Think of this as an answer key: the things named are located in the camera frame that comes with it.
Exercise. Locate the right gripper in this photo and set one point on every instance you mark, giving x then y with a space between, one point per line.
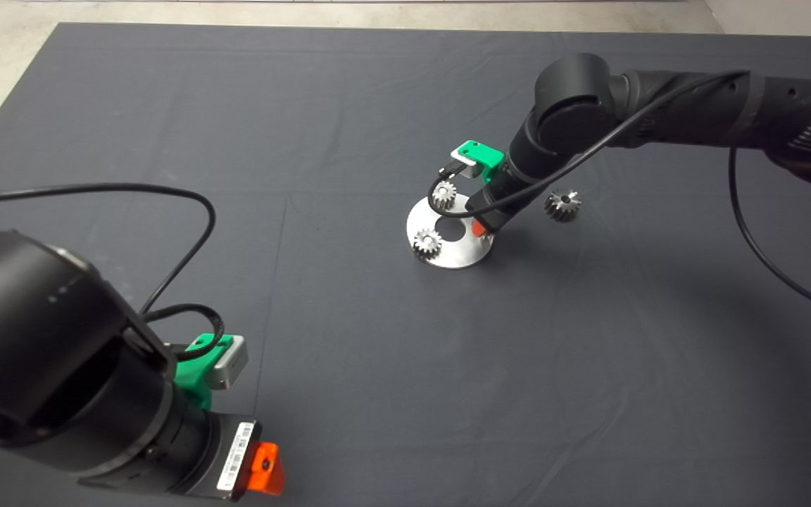
493 208

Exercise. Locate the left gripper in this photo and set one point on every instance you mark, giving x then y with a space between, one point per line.
221 454

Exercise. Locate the large steel gear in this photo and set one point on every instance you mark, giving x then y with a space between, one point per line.
562 205

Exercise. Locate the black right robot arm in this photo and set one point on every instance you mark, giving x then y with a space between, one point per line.
652 105

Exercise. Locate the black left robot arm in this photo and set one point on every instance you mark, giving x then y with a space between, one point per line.
32 352

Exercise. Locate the round metal plate with hole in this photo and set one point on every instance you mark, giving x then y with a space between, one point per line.
458 253

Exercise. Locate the dark grey table cloth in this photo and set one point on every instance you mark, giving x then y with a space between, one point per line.
377 352

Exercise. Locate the silver camera box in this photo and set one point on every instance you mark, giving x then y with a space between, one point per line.
230 360
463 163

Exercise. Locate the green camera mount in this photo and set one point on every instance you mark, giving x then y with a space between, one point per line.
196 374
484 156

